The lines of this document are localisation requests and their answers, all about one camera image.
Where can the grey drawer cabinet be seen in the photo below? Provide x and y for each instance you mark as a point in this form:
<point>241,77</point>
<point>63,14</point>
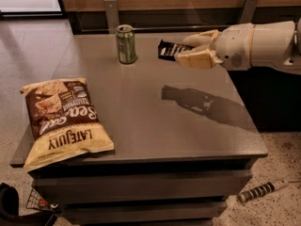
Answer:
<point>184,141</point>

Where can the black wire basket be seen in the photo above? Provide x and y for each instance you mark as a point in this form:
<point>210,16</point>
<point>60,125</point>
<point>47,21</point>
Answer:
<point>36,202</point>

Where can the left metal bracket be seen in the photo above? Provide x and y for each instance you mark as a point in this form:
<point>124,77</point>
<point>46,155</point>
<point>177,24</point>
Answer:
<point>112,15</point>

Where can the wooden wall counter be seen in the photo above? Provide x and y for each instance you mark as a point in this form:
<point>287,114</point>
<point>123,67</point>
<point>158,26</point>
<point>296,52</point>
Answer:
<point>88,16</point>

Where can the striped cylinder on floor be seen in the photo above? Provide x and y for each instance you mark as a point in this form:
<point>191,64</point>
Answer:
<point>261,191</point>

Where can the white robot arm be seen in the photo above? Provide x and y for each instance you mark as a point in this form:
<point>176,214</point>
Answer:
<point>275,46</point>

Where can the green soda can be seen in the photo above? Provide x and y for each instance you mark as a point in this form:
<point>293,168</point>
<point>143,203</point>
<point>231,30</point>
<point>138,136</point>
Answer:
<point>126,44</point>

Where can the brown Late July chip bag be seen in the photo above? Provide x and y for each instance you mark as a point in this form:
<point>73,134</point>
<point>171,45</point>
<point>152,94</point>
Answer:
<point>64,122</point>

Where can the metal bracket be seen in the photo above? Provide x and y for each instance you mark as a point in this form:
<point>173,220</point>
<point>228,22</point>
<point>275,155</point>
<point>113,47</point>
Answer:
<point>112,15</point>
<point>248,11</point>

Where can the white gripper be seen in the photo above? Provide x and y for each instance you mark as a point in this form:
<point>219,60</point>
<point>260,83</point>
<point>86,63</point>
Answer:
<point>234,46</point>

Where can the right metal bracket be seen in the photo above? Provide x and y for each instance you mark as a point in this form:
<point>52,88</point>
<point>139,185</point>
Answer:
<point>248,11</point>

